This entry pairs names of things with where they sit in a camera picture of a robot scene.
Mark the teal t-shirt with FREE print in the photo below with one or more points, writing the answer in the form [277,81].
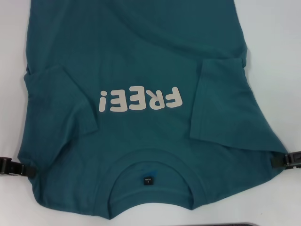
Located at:
[141,58]

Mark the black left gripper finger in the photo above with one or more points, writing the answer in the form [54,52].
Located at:
[16,168]

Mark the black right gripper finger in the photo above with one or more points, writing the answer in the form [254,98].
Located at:
[285,160]

